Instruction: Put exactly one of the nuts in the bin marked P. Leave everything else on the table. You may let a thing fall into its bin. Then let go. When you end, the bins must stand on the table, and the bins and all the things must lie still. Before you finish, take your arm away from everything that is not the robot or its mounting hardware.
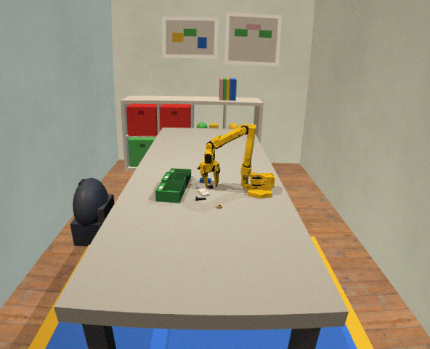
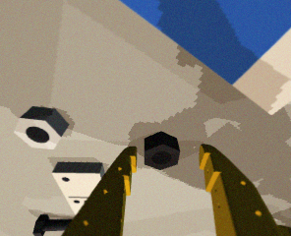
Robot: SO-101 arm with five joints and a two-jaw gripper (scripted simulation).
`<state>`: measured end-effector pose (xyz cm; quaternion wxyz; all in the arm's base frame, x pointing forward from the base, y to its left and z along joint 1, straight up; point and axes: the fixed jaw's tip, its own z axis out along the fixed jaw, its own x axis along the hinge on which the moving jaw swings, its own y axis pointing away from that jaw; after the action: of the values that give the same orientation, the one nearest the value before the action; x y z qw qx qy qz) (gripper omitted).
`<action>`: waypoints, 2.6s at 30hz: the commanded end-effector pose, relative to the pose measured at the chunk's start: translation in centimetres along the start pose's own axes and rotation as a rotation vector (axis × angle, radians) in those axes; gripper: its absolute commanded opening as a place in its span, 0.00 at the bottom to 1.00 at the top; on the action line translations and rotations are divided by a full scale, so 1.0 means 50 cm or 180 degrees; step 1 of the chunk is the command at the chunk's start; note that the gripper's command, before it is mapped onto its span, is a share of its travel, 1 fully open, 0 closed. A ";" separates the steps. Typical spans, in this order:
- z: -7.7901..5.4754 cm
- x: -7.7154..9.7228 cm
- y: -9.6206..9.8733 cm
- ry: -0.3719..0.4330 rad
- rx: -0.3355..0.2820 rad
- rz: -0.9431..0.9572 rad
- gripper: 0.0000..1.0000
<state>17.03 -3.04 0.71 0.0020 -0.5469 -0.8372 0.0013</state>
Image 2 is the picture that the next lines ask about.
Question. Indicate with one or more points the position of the black bolt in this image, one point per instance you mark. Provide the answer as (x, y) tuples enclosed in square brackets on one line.
[(43, 224)]

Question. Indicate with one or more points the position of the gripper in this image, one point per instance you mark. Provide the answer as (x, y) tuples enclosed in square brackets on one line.
[(238, 207)]

